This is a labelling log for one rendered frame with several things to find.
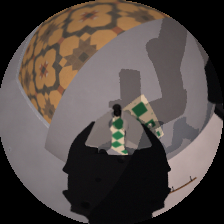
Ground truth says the green and cream chessboard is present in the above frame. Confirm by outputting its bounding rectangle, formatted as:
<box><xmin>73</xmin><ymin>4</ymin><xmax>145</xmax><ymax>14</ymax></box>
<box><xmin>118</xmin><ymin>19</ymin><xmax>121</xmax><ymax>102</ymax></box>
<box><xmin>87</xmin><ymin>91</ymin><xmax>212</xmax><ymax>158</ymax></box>
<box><xmin>110</xmin><ymin>94</ymin><xmax>164</xmax><ymax>155</ymax></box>

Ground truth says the white pawn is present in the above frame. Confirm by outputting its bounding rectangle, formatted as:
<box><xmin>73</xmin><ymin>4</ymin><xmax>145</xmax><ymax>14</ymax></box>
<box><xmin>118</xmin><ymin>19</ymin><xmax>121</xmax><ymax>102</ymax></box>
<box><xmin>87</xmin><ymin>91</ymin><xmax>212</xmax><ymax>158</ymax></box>
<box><xmin>147</xmin><ymin>123</ymin><xmax>154</xmax><ymax>132</ymax></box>

